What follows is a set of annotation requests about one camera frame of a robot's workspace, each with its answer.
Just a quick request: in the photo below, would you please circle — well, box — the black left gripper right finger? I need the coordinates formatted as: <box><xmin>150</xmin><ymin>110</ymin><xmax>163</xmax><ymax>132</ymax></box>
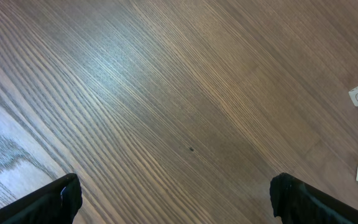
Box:
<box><xmin>269</xmin><ymin>173</ymin><xmax>358</xmax><ymax>224</ymax></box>

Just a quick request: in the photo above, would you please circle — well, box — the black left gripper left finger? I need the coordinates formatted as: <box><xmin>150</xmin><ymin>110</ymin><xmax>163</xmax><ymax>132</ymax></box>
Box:
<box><xmin>0</xmin><ymin>173</ymin><xmax>83</xmax><ymax>224</ymax></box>

